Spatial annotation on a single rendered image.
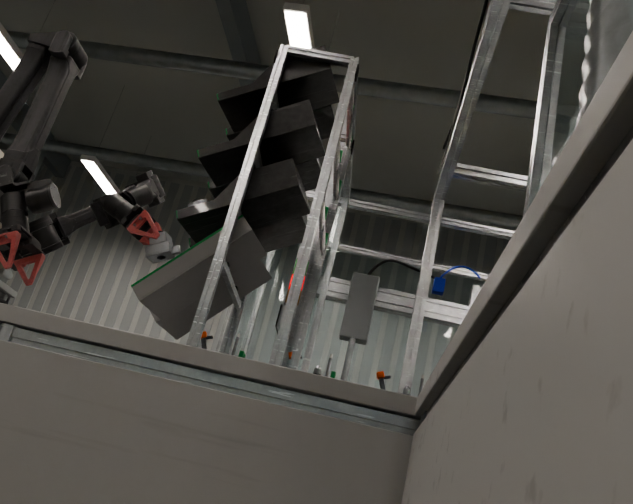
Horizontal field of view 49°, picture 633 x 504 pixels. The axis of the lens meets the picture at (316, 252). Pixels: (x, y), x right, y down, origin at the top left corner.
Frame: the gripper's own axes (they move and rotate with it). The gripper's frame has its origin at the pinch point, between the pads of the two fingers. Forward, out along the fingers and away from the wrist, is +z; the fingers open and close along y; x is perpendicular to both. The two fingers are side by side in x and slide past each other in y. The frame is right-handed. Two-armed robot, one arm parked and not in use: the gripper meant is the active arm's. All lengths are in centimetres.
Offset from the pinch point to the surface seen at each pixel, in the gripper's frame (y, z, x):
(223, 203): -20.0, 20.6, -13.0
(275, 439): -40, 70, 17
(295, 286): -20, 47, -7
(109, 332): -47, 38, 21
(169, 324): -2.2, 19.7, 14.6
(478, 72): 34, 24, -105
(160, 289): -20.4, 23.2, 10.0
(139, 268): 779, -550, -10
